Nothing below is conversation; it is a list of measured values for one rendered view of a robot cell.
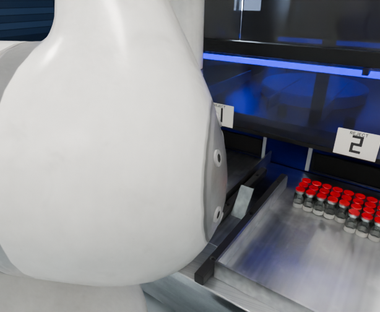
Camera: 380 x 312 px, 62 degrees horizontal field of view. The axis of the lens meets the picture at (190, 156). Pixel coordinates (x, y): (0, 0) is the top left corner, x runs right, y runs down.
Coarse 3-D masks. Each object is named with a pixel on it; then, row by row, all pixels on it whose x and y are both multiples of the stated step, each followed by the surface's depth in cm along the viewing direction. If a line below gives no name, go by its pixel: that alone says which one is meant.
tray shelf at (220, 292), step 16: (272, 176) 83; (288, 176) 83; (304, 176) 83; (320, 176) 83; (256, 192) 76; (368, 192) 76; (208, 256) 57; (176, 272) 54; (192, 272) 54; (208, 288) 51; (224, 288) 51; (224, 304) 50; (240, 304) 48; (256, 304) 48
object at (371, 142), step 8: (336, 136) 69; (344, 136) 68; (352, 136) 67; (368, 136) 66; (376, 136) 65; (336, 144) 70; (344, 144) 69; (368, 144) 66; (376, 144) 65; (336, 152) 71; (344, 152) 70; (360, 152) 68; (368, 152) 67; (376, 152) 66
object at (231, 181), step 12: (228, 156) 93; (240, 156) 93; (252, 156) 93; (264, 156) 86; (228, 168) 86; (240, 168) 86; (252, 168) 80; (228, 180) 81; (240, 180) 75; (228, 192) 70
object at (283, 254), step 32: (288, 192) 76; (256, 224) 65; (288, 224) 65; (320, 224) 65; (224, 256) 54; (256, 256) 57; (288, 256) 57; (320, 256) 57; (352, 256) 57; (256, 288) 48; (288, 288) 51; (320, 288) 51; (352, 288) 51
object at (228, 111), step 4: (216, 104) 84; (220, 104) 83; (216, 108) 85; (220, 108) 84; (224, 108) 83; (228, 108) 82; (232, 108) 82; (220, 112) 84; (224, 112) 84; (228, 112) 83; (232, 112) 82; (224, 116) 84; (228, 116) 83; (232, 116) 83; (224, 120) 85; (228, 120) 84; (232, 120) 83; (224, 124) 85; (228, 124) 84; (232, 124) 84
